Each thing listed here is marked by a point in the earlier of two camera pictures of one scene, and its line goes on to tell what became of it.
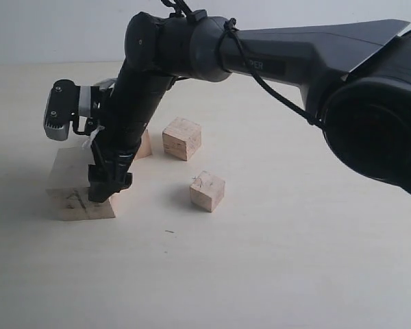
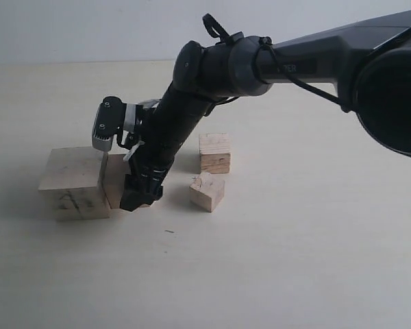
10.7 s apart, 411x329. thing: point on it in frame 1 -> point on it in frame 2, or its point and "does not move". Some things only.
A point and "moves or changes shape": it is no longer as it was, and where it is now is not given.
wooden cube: x=182 y=138 moves or changes shape
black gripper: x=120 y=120 -> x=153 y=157
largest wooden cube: x=68 y=188 does not move
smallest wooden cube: x=207 y=191 does not move
